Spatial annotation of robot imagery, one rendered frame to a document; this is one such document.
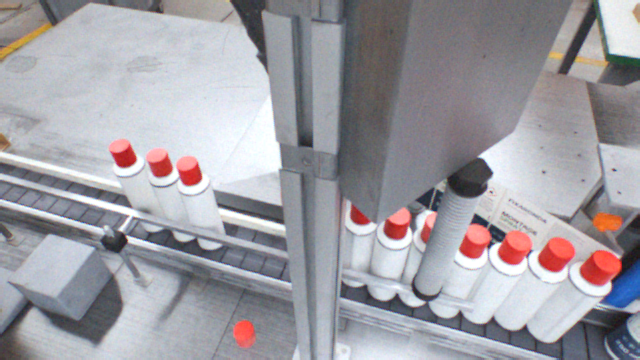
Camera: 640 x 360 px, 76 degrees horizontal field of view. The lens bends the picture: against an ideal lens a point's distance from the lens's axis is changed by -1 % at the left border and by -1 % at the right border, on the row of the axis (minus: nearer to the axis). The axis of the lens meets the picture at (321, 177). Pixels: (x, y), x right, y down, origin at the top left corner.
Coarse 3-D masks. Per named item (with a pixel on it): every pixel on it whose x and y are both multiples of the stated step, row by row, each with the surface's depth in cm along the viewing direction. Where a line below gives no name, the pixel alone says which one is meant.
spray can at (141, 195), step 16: (112, 144) 65; (128, 144) 65; (128, 160) 66; (128, 176) 67; (144, 176) 69; (128, 192) 70; (144, 192) 70; (144, 208) 73; (160, 208) 76; (144, 224) 76
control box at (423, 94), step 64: (384, 0) 19; (448, 0) 19; (512, 0) 23; (384, 64) 21; (448, 64) 22; (512, 64) 28; (384, 128) 23; (448, 128) 27; (512, 128) 35; (384, 192) 27
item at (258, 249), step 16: (0, 176) 77; (48, 192) 75; (64, 192) 74; (96, 208) 73; (112, 208) 72; (160, 224) 70; (176, 224) 70; (208, 240) 69; (224, 240) 68; (240, 240) 68; (272, 256) 66; (352, 272) 64; (384, 288) 63; (400, 288) 62; (448, 304) 61; (464, 304) 60
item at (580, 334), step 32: (0, 192) 85; (32, 192) 85; (96, 192) 85; (96, 224) 80; (224, 224) 80; (224, 256) 75; (256, 256) 75; (352, 288) 71; (448, 320) 67; (544, 352) 63; (576, 352) 63
